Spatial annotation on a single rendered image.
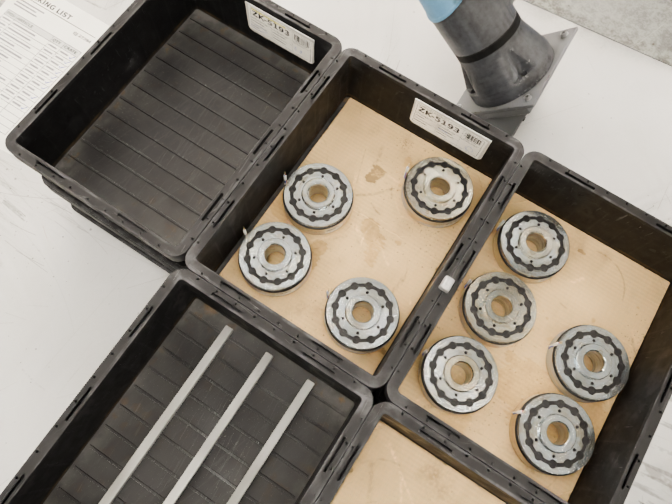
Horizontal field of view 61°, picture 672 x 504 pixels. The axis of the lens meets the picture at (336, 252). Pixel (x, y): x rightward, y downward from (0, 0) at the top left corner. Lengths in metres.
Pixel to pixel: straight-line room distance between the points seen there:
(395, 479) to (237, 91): 0.63
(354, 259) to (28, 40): 0.77
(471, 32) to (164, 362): 0.67
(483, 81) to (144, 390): 0.71
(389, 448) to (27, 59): 0.95
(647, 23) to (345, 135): 1.67
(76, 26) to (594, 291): 1.03
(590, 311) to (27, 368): 0.86
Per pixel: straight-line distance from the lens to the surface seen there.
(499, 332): 0.82
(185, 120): 0.95
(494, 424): 0.84
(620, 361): 0.88
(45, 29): 1.29
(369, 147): 0.91
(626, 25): 2.39
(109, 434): 0.85
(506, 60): 1.00
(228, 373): 0.82
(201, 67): 1.00
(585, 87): 1.24
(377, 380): 0.71
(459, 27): 0.97
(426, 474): 0.82
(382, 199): 0.88
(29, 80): 1.24
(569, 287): 0.91
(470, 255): 0.76
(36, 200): 1.12
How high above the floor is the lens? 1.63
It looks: 72 degrees down
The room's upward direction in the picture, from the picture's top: 7 degrees clockwise
